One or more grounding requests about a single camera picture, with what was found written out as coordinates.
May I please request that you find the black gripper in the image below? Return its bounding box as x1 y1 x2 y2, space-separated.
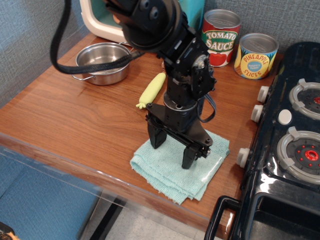
146 98 213 169

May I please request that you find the light blue rag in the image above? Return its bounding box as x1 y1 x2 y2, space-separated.
130 131 230 205

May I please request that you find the green handled spoon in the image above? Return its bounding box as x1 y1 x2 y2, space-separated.
135 72 167 109

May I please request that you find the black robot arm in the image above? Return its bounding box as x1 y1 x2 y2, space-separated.
106 0 216 169

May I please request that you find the silver pot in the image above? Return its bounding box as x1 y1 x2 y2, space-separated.
72 42 131 86

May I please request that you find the white stove knob front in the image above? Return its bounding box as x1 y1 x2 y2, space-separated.
236 148 250 168

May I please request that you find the white stove knob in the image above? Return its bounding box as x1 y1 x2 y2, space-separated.
236 148 250 168
250 104 264 123
257 86 270 104

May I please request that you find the white stove knob middle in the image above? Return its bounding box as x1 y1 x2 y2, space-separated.
250 104 264 123

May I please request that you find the white stove knob rear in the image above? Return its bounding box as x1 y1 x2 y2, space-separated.
257 86 270 104

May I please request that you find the white round stove button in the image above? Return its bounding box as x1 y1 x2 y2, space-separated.
277 109 292 126

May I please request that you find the black toy stove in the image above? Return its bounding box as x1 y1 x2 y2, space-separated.
205 41 320 240

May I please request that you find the pineapple slices can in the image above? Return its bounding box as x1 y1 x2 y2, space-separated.
234 33 279 80

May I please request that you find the grey front burner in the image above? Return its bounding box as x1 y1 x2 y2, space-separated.
276 127 320 185

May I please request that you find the grey burner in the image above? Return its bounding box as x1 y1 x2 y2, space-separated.
276 127 320 185
289 78 320 120

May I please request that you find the tomato sauce can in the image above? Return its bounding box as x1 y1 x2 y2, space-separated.
201 9 242 67

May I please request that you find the grey rear burner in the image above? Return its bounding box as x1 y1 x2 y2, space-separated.
289 78 320 120

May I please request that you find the teal toy microwave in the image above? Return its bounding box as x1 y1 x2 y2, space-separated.
79 0 205 43

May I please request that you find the orange object bottom corner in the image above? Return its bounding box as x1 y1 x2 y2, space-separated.
0 222 20 240

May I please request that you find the black sleeved cable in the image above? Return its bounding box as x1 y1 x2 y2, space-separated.
49 0 146 75

